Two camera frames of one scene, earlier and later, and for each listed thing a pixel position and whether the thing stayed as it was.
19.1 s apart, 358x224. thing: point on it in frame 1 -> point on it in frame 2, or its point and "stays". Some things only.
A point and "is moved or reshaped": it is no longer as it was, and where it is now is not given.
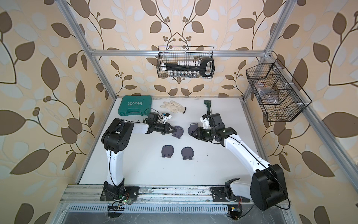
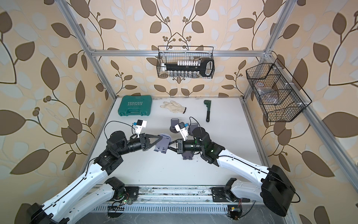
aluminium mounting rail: [91, 194] stays
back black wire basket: [186, 61] stays
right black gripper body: [205, 134] -> [181, 150]
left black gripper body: [163, 128] -> [142, 143]
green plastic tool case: [135, 105] stays
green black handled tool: [208, 104] stays
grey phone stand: [179, 132] is moved or reshaped
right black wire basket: [281, 96] stays
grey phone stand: [192, 127] stays
